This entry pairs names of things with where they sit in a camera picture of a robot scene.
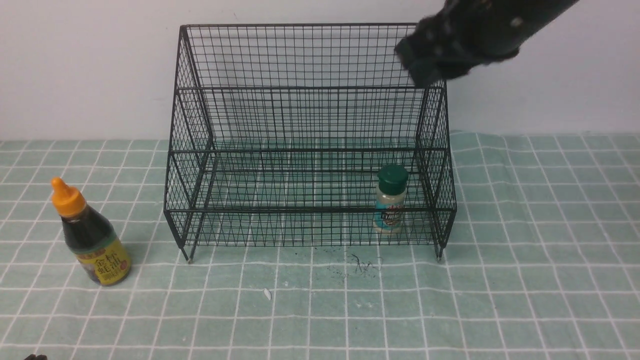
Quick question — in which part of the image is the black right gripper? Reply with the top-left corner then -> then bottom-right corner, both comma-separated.
394,0 -> 576,89

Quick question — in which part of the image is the seasoning jar green lid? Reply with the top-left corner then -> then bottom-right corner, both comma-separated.
372,164 -> 409,234

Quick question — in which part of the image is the dark sauce bottle orange cap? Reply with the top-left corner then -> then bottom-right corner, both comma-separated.
50,177 -> 131,287

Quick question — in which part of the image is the green checked tablecloth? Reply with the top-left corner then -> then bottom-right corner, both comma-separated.
0,132 -> 639,360

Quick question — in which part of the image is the black object at bottom edge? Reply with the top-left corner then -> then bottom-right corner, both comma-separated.
23,354 -> 48,360

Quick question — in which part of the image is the black wire mesh shelf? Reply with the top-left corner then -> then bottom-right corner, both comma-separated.
163,23 -> 457,262

